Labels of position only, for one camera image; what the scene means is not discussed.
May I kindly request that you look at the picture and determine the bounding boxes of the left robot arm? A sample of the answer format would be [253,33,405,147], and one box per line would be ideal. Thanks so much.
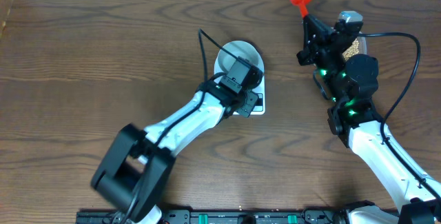
[91,57,263,223]

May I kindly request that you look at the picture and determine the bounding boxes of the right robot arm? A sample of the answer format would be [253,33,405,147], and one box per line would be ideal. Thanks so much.
[297,11,440,223]

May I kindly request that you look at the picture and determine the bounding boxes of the white digital kitchen scale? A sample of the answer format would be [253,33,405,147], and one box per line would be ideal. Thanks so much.
[213,41,266,116]

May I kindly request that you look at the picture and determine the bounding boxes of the grey bowl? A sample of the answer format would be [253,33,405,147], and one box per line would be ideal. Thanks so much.
[214,41,265,73]

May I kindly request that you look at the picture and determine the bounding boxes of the soybeans in container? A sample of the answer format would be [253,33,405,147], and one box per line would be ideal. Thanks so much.
[342,39,360,61]

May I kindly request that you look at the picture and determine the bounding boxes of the clear plastic container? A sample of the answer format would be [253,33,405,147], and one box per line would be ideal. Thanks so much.
[342,37,367,61]

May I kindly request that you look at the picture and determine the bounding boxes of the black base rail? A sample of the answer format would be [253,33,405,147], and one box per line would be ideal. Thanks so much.
[75,208,423,224]

